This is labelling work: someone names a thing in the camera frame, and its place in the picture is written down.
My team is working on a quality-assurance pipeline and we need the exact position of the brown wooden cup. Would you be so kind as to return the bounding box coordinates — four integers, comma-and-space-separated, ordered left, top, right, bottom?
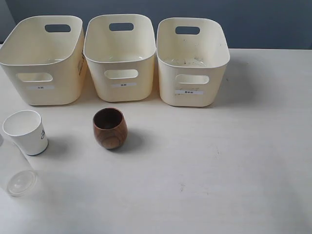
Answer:
93, 108, 128, 150

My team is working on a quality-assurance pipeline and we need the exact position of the white paper cup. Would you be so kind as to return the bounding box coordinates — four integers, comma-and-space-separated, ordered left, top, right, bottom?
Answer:
2, 110, 48, 156

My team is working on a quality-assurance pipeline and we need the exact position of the clear plastic bottle white cap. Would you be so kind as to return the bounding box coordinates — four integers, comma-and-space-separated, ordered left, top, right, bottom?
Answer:
0, 136, 38, 197

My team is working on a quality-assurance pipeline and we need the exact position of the right cream plastic bin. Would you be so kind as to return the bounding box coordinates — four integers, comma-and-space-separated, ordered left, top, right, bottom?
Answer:
156, 18, 230, 107

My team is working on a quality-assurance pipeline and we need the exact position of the cream plastic bin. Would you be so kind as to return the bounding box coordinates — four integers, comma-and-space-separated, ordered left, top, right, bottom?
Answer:
156, 18, 230, 107
0, 16, 87, 106
83, 14, 156, 102

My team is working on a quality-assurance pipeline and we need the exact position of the middle cream plastic bin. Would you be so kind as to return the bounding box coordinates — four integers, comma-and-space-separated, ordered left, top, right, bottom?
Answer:
83, 14, 156, 102

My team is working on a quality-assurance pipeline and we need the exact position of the left cream plastic bin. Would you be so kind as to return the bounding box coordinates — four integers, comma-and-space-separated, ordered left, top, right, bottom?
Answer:
0, 16, 87, 106

